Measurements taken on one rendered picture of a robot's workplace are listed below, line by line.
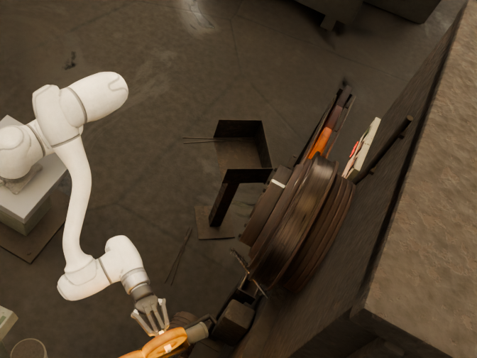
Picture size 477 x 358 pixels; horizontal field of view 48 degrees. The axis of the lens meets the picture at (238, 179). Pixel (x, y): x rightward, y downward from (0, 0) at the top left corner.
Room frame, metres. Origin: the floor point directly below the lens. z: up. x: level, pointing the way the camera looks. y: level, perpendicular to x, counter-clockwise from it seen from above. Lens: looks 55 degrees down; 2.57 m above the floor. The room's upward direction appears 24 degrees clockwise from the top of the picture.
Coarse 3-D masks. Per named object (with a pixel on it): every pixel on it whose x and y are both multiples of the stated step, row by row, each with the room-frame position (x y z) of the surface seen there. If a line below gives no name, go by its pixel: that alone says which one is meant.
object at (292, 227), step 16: (320, 160) 1.06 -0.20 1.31; (320, 176) 0.98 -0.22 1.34; (304, 192) 0.90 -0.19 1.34; (320, 192) 0.92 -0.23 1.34; (304, 208) 0.86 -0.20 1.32; (288, 224) 0.81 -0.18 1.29; (304, 224) 0.82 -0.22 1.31; (272, 240) 0.78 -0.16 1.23; (288, 240) 0.77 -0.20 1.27; (272, 256) 0.74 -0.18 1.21; (288, 256) 0.75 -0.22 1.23; (256, 272) 0.71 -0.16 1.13; (272, 272) 0.72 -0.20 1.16
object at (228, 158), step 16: (224, 128) 1.54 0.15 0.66; (240, 128) 1.58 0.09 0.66; (256, 128) 1.62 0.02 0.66; (224, 144) 1.51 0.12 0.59; (240, 144) 1.54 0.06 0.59; (256, 144) 1.58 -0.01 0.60; (224, 160) 1.42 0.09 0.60; (240, 160) 1.46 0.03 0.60; (256, 160) 1.49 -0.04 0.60; (224, 176) 1.30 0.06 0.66; (240, 176) 1.33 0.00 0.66; (256, 176) 1.37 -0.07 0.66; (224, 192) 1.40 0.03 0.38; (208, 208) 1.50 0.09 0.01; (224, 208) 1.42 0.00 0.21; (208, 224) 1.41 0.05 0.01; (224, 224) 1.45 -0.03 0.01
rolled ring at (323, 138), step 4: (324, 128) 1.74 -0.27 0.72; (328, 128) 1.72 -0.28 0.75; (324, 132) 1.67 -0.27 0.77; (328, 132) 1.68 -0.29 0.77; (320, 136) 1.72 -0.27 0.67; (324, 136) 1.64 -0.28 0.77; (328, 136) 1.65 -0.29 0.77; (320, 140) 1.62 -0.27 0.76; (324, 140) 1.63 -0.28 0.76; (316, 144) 1.70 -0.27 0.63; (320, 144) 1.61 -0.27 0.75; (324, 144) 1.61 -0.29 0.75; (316, 148) 1.59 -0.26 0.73; (320, 148) 1.59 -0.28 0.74; (312, 152) 1.58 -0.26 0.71; (312, 156) 1.57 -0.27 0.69
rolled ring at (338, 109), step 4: (336, 108) 1.86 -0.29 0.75; (340, 108) 1.88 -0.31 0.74; (332, 112) 1.90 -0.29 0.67; (336, 112) 1.83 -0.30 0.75; (340, 112) 1.84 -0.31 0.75; (332, 116) 1.80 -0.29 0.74; (336, 116) 1.81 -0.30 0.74; (328, 120) 1.89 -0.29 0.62; (332, 120) 1.79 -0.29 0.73; (336, 120) 1.80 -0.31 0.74; (328, 124) 1.77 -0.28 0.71; (332, 124) 1.78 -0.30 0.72; (332, 128) 1.77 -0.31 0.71
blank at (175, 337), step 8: (176, 328) 0.56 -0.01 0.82; (160, 336) 0.51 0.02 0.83; (168, 336) 0.52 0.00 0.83; (176, 336) 0.53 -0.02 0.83; (184, 336) 0.55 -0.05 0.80; (152, 344) 0.48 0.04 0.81; (160, 344) 0.49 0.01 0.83; (168, 344) 0.51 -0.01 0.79; (176, 344) 0.54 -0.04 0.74; (144, 352) 0.46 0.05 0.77; (152, 352) 0.47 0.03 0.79; (160, 352) 0.49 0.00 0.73
